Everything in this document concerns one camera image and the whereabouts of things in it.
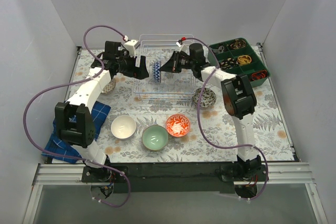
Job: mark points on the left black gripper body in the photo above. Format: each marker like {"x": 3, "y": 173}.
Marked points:
{"x": 136, "y": 66}

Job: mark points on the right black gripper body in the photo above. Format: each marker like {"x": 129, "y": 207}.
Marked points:
{"x": 177, "y": 61}

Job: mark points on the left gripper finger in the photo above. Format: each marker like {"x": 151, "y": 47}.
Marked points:
{"x": 142, "y": 65}
{"x": 140, "y": 73}

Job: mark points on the blue zigzag red-inside bowl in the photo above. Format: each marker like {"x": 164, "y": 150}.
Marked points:
{"x": 156, "y": 72}

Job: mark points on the white wire dish rack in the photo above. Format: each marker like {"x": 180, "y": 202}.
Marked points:
{"x": 173, "y": 86}

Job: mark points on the orange floral bowl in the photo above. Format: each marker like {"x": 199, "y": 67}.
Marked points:
{"x": 178, "y": 125}

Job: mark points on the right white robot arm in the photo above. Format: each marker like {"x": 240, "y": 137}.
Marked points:
{"x": 238, "y": 96}

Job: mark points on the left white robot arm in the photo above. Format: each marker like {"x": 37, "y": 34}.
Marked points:
{"x": 74, "y": 123}

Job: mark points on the brown patterned small bowl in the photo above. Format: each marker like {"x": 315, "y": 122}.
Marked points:
{"x": 109, "y": 87}

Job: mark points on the black white leaf bowl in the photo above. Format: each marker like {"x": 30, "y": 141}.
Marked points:
{"x": 208, "y": 98}

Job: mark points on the green divided organizer tray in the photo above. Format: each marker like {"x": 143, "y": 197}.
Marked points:
{"x": 236, "y": 56}

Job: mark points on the floral table mat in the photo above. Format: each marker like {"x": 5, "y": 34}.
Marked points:
{"x": 211, "y": 124}

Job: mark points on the celadon green bowl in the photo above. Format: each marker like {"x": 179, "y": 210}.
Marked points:
{"x": 155, "y": 137}

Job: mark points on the blue plaid cloth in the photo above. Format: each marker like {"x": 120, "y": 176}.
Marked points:
{"x": 99, "y": 114}

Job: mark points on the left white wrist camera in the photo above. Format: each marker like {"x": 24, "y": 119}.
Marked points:
{"x": 131, "y": 46}

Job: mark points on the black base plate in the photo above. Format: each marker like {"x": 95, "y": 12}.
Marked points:
{"x": 174, "y": 177}

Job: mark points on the aluminium frame rail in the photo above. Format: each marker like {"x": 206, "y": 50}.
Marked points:
{"x": 70, "y": 174}

